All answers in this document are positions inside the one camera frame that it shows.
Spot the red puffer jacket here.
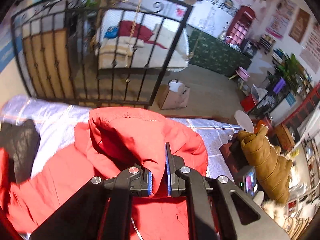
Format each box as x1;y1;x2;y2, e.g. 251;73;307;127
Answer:
1;107;208;239

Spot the small screen device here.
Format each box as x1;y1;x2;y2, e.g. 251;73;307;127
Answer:
234;165;258;198

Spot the brown puffer jacket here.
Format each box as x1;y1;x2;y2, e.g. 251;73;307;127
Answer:
238;125;293;206

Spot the black quilted jacket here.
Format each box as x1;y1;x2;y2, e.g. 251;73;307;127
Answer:
1;119;41;184

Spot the cardboard box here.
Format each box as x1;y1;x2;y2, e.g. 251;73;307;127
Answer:
158;79;190;110

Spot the pink round stool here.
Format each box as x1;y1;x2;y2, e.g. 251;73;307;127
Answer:
228;67;250;90

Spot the green potted plant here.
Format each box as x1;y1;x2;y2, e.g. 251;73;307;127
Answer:
267;53;300;95

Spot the green patterned cabinet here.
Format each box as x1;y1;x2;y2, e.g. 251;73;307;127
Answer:
187;25;252;77

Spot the white bed with pillows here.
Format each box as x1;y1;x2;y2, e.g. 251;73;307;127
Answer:
95;10;180;69

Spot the red phone booth shelf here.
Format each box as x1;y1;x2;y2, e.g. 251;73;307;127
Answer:
225;5;255;45

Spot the black iron bed frame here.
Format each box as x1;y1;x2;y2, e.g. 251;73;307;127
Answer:
10;0;193;108

